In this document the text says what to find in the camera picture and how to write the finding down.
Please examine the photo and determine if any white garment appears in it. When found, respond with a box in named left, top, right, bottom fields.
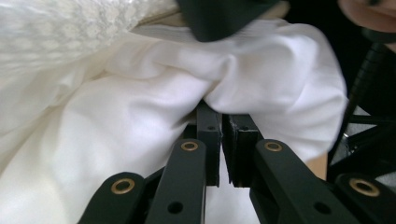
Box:
left=0, top=18, right=349, bottom=224

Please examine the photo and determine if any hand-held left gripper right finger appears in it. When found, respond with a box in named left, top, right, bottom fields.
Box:
left=221, top=113, right=264, bottom=189

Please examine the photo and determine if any black tripod stand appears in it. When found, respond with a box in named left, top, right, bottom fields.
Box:
left=330, top=115, right=396, bottom=185

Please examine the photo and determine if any white cloth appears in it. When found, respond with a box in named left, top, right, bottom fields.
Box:
left=0, top=0, right=290, bottom=82

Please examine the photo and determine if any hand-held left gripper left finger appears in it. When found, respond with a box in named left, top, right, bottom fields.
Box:
left=183, top=101, right=222, bottom=188

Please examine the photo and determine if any right hand-held gripper black cable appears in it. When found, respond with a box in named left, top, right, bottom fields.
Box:
left=328, top=41, right=393, bottom=157

